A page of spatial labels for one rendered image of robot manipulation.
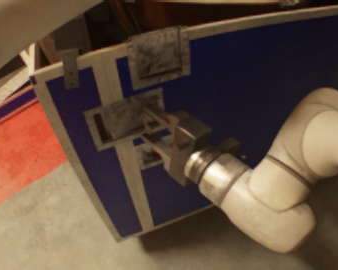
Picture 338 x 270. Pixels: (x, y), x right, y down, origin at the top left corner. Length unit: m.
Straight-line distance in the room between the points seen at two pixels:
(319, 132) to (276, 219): 0.15
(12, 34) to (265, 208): 0.40
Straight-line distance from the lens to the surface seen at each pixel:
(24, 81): 2.18
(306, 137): 0.42
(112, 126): 0.64
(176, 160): 0.55
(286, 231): 0.45
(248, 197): 0.45
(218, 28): 0.58
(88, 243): 1.35
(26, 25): 0.22
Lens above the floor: 1.20
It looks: 48 degrees down
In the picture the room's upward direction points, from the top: 5 degrees counter-clockwise
